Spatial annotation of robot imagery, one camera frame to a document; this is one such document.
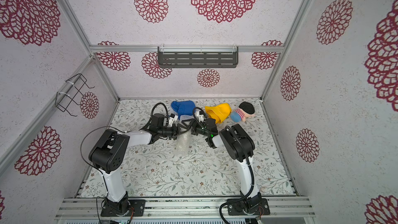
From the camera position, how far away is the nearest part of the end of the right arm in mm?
824

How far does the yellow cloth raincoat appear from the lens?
105cm

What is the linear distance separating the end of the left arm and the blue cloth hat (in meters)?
0.26

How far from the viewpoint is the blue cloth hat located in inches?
44.0

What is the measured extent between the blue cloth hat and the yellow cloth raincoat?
12cm

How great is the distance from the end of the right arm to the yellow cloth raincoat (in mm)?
123

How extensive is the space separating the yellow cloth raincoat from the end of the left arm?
298mm

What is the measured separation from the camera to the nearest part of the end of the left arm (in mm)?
780

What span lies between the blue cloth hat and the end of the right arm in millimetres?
194
